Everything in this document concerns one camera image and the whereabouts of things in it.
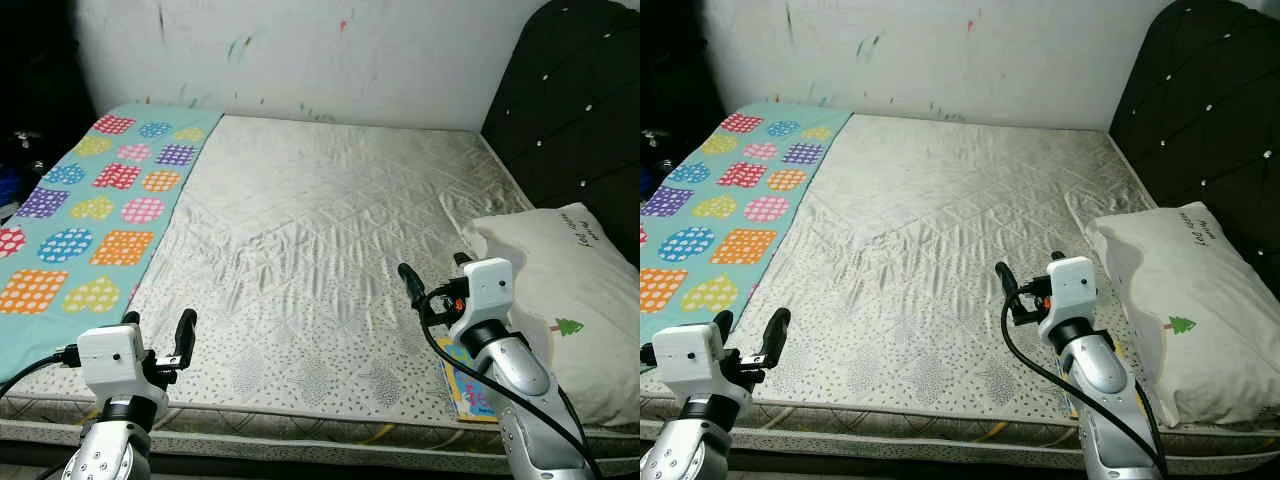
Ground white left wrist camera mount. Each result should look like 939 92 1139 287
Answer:
77 323 171 401
652 322 746 396

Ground black tufted headboard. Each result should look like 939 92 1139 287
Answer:
1108 0 1280 271
482 0 641 261

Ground white quilted mattress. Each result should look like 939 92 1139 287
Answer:
0 113 641 471
640 108 1280 471

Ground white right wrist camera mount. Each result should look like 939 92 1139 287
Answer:
1037 256 1098 341
447 258 514 341

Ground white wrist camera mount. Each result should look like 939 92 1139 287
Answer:
1037 256 1098 341
77 323 171 401
447 258 514 341
652 322 746 396

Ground white pillow green tree print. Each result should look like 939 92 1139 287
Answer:
1085 202 1280 426
465 203 641 426

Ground teal blanket colourful hearts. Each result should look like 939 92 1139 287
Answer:
640 100 854 346
0 103 223 381

